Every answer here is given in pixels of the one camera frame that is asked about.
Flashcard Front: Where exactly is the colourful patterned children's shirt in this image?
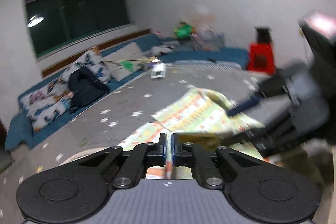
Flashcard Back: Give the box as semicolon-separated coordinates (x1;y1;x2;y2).
115;87;271;180

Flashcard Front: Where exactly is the red plastic stool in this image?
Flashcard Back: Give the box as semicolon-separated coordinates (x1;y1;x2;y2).
247;26;276;75

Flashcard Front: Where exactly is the white rectangular device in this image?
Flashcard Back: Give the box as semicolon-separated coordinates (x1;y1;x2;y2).
150;63;166;79

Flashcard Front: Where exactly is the black white plush toy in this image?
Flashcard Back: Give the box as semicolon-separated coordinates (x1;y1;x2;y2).
150;45;174;56

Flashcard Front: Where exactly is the beige cushion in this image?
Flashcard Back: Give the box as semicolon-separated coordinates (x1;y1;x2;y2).
102;42;148;81

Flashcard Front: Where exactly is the green round toy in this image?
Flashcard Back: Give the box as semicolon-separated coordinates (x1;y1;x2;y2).
174;22;195;40

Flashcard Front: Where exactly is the blue sofa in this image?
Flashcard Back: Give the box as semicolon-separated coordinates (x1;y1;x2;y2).
5;34;249;151

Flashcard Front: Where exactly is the dark navy backpack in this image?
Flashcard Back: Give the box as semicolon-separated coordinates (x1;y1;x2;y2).
68;67;109;111

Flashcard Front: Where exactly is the butterfly print pillow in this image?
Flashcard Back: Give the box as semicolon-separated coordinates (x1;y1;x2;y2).
19;49;110;132

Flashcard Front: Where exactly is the dark green framed window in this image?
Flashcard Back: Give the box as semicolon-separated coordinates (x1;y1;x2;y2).
25;0;130;57

